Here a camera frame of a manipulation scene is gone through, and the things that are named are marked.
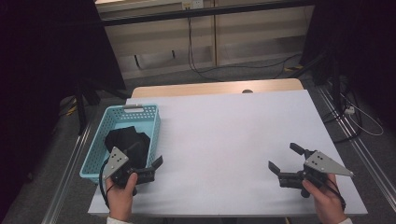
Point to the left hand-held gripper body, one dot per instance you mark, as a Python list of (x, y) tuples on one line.
[(116, 160)]

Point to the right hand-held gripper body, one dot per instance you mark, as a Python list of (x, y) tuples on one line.
[(320, 163)]

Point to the black pants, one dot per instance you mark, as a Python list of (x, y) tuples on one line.
[(123, 138)]

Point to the light blue plastic basket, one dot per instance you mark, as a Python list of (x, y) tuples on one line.
[(146, 123)]

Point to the person's right hand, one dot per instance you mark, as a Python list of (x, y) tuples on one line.
[(328, 202)]

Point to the person's left hand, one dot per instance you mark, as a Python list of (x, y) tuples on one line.
[(120, 202)]

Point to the black stand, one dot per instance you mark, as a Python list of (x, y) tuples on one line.
[(81, 115), (335, 81)]

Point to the white power plug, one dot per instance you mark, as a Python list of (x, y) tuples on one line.
[(350, 109)]

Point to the white table sheet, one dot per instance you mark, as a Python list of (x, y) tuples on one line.
[(218, 140)]

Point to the wooden table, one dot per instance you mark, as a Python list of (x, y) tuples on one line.
[(202, 88)]

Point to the black curtain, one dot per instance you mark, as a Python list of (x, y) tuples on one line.
[(367, 46), (46, 62)]

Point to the black horizontal bar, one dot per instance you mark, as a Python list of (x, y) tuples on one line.
[(202, 12)]

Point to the aluminium floor rail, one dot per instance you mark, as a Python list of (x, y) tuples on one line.
[(67, 177), (364, 152)]

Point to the white wall socket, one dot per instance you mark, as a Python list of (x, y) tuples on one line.
[(193, 4)]

